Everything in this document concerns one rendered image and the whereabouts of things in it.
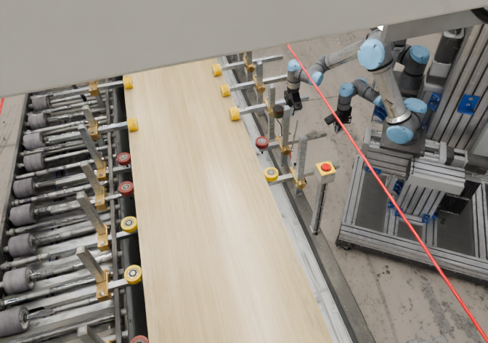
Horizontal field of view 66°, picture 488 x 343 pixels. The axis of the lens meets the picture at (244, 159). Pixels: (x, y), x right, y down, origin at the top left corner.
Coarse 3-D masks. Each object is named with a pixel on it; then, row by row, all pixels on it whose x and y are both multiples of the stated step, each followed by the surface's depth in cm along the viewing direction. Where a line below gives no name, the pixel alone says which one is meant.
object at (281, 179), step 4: (332, 164) 218; (336, 164) 218; (312, 168) 217; (336, 168) 219; (304, 172) 215; (308, 172) 215; (312, 172) 216; (280, 176) 214; (284, 176) 214; (288, 176) 214; (292, 176) 214; (304, 176) 216; (308, 176) 217; (276, 180) 212; (280, 180) 213; (284, 180) 214; (288, 180) 215; (268, 184) 213; (272, 184) 213; (276, 184) 214
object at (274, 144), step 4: (320, 132) 233; (324, 132) 233; (320, 136) 234; (324, 136) 235; (288, 140) 230; (292, 140) 230; (296, 140) 230; (308, 140) 233; (272, 144) 228; (276, 144) 228; (288, 144) 231; (268, 148) 229; (272, 148) 230
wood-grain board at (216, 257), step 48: (144, 96) 259; (192, 96) 257; (144, 144) 227; (192, 144) 226; (240, 144) 224; (144, 192) 203; (192, 192) 201; (240, 192) 200; (144, 240) 183; (192, 240) 182; (240, 240) 181; (288, 240) 180; (144, 288) 166; (192, 288) 165; (240, 288) 164; (288, 288) 164; (192, 336) 152; (240, 336) 151; (288, 336) 150
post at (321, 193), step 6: (318, 186) 177; (324, 186) 174; (318, 192) 179; (324, 192) 176; (318, 198) 181; (324, 198) 182; (318, 204) 184; (324, 204) 186; (318, 210) 188; (312, 216) 197; (318, 216) 192; (312, 222) 200; (318, 222) 195; (312, 228) 202; (318, 228) 202; (312, 234) 203
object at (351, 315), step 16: (240, 80) 300; (256, 96) 286; (256, 112) 271; (272, 160) 248; (288, 192) 226; (304, 208) 215; (304, 224) 209; (320, 240) 201; (320, 256) 195; (336, 272) 189; (336, 288) 183; (336, 304) 184; (352, 304) 178; (352, 320) 173; (352, 336) 172; (368, 336) 168
